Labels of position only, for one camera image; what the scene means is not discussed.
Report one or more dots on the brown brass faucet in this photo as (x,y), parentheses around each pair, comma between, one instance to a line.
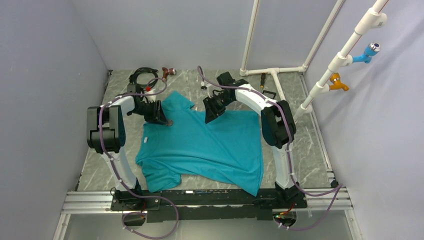
(168,72)

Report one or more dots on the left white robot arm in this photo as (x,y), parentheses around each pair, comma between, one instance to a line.
(106,134)

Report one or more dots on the blue faucet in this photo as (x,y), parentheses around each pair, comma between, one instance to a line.
(369,52)

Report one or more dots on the orange faucet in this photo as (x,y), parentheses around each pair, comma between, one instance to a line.
(336,83)

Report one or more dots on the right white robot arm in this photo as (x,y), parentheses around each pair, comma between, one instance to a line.
(277,123)

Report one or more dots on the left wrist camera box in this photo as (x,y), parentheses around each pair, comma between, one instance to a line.
(150,94)

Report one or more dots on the teal t-shirt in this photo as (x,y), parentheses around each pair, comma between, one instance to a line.
(226,150)

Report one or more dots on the black yellow screwdriver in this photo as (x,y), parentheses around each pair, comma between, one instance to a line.
(262,80)

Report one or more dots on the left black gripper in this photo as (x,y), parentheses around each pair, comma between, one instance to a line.
(157,116)

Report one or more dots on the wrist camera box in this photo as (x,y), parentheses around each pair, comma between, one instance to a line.
(205,85)
(150,94)

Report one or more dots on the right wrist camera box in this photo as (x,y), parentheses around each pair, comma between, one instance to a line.
(205,85)

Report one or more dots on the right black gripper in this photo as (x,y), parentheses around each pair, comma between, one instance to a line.
(212,112)

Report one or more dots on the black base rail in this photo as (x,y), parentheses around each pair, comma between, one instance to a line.
(209,204)

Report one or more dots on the black rectangular frame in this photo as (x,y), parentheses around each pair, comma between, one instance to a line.
(269,94)

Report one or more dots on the white pvc pipe frame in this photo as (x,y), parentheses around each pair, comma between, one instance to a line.
(312,38)

